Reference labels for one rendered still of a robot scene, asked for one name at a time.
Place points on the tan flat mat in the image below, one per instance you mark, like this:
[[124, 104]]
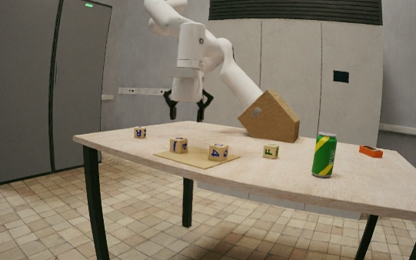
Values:
[[195, 157]]

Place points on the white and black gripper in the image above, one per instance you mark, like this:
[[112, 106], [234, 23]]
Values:
[[188, 90]]

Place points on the green and yellow striped drink can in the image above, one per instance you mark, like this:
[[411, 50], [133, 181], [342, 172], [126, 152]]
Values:
[[324, 154]]

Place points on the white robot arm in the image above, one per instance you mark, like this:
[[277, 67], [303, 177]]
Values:
[[198, 49]]

